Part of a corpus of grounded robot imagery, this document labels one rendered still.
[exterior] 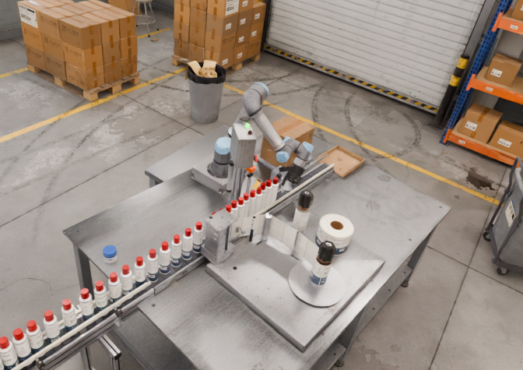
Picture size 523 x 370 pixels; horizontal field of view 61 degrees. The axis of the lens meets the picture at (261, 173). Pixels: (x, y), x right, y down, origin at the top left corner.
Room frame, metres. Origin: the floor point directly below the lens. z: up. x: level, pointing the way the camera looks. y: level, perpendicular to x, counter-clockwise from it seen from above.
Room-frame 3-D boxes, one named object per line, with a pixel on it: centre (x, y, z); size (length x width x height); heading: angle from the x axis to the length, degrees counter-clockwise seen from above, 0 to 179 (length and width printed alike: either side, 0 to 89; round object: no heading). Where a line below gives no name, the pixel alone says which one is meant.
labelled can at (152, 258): (1.47, 0.46, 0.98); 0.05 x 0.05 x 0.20
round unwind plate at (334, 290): (1.62, -0.39, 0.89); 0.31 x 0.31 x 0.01
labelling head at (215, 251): (1.71, 0.17, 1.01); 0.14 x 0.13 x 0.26; 144
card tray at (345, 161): (2.92, -0.59, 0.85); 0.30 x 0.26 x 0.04; 144
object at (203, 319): (2.15, -0.16, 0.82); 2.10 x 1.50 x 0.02; 144
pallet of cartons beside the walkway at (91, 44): (5.26, 2.51, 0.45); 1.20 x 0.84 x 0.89; 63
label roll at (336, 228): (1.95, -0.48, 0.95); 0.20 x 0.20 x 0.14
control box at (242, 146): (2.07, 0.13, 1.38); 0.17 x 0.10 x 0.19; 19
